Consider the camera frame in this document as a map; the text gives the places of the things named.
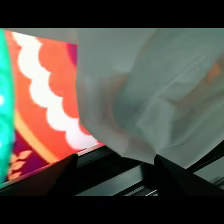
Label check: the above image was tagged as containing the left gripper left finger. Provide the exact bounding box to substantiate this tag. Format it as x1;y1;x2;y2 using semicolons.
45;153;79;197

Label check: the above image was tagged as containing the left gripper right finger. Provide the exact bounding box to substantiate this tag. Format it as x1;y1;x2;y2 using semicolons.
153;154;214;197

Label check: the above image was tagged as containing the white shirt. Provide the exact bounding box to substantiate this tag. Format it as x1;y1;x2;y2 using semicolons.
6;27;224;169

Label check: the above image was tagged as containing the silver frame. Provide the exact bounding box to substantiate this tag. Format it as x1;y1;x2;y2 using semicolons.
75;156;224;197

